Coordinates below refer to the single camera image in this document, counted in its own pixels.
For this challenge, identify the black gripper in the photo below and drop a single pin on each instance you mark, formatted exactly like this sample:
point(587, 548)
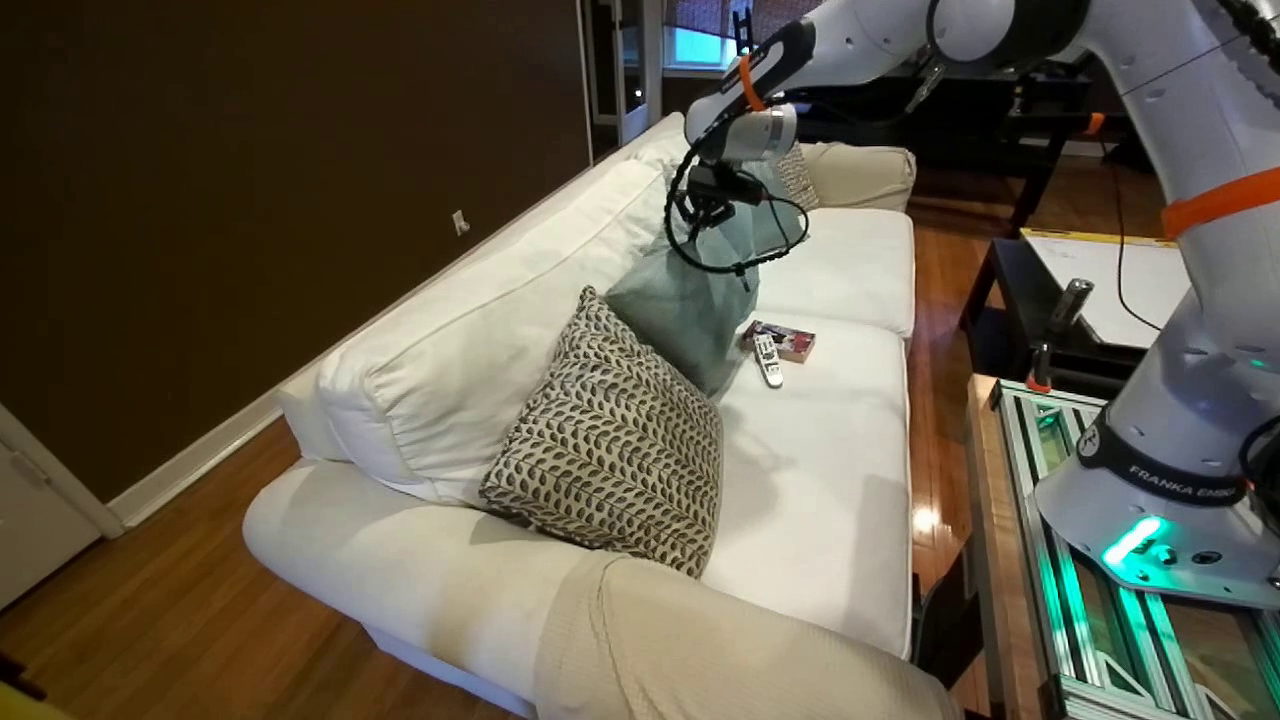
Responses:
point(730, 181)

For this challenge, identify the leaf pattern pillow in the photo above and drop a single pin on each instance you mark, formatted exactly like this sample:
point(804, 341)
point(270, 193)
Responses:
point(605, 441)

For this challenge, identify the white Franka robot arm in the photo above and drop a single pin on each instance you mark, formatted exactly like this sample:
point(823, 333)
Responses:
point(1201, 333)

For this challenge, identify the white remote control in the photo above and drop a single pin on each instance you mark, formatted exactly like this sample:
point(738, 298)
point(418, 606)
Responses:
point(769, 361)

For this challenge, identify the bright window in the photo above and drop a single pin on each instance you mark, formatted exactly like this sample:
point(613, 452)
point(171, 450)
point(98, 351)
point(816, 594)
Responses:
point(700, 45)

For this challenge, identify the black desk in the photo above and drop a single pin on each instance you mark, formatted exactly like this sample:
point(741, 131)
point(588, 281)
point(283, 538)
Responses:
point(960, 125)

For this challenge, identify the white fabric sofa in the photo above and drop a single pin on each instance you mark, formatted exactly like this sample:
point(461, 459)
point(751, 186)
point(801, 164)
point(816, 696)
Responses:
point(824, 467)

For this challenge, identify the large white sofa back cushion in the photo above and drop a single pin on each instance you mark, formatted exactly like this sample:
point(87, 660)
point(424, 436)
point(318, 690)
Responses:
point(453, 361)

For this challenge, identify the black low table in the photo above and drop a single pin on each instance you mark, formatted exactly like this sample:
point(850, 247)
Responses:
point(993, 322)

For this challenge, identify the white paper sheet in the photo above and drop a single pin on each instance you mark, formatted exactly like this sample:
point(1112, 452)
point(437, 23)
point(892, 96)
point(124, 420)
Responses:
point(1083, 275)

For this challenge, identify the wooden table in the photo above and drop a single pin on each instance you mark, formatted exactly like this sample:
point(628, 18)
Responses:
point(986, 532)

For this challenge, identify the white baseboard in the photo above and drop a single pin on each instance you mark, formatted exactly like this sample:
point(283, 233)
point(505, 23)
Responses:
point(187, 467)

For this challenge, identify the white door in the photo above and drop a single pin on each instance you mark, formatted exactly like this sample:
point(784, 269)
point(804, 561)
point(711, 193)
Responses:
point(43, 521)

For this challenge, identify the white door frame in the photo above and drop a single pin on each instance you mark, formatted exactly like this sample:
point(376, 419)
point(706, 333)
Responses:
point(627, 66)

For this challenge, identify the small white wall plate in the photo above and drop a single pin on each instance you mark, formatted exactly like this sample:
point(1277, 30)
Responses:
point(461, 222)

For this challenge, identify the aluminium frame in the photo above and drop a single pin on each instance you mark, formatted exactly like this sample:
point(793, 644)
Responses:
point(1065, 625)

